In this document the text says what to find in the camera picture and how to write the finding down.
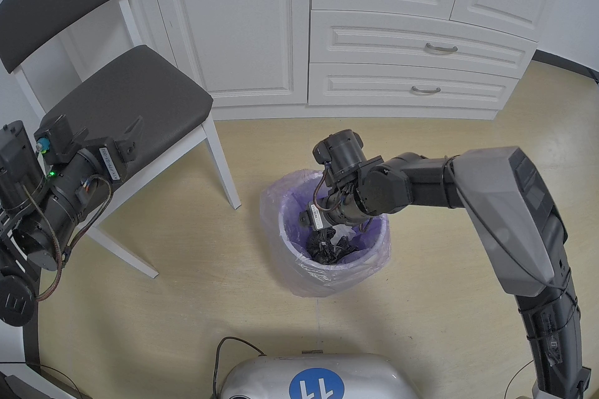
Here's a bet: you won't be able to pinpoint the white trash bin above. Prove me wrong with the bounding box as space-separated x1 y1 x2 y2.
279 191 390 295

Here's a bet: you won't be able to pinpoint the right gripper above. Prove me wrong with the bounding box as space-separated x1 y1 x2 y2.
299 195 371 232

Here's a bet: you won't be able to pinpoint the black plastic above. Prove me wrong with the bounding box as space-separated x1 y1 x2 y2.
305 225 361 266

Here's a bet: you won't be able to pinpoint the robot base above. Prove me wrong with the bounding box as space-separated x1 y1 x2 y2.
220 353 419 399

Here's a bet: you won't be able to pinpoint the white chair dark grey cushions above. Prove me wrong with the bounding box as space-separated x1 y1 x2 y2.
0 0 242 280

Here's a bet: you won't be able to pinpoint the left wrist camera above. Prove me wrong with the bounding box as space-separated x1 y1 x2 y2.
35 113 89 167

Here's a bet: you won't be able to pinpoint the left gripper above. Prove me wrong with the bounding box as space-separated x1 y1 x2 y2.
48 115 144 228

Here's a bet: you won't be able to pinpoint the black cable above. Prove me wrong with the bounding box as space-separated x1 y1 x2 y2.
213 336 267 398
23 175 114 300

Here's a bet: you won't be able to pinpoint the purple plastic bag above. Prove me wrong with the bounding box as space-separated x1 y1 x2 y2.
260 169 392 299

